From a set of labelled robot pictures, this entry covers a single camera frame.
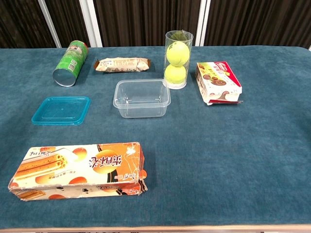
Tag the blue plastic lid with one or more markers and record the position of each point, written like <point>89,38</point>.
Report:
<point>60,110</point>

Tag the clear plastic container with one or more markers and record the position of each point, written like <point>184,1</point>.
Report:
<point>141,97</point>

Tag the red white cookie box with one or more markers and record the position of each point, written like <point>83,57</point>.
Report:
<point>218,80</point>

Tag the orange egg roll box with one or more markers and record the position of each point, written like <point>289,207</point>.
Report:
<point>73,167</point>

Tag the clear tennis ball tube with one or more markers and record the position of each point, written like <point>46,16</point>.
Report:
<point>178,86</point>

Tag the yellow tennis ball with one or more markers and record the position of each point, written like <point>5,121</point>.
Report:
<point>177,53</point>
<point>175,74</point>

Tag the beige snack bar wrapper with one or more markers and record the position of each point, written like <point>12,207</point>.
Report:
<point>121,64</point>

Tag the teal table cloth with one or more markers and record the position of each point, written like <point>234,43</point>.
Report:
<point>218,145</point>

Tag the dark pleated curtain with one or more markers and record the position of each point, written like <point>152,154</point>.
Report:
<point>145,19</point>

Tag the green chips can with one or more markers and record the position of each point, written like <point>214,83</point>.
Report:
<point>70,63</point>

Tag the white partition post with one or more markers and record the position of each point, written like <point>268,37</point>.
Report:
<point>202,24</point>
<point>91,24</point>
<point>49,24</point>

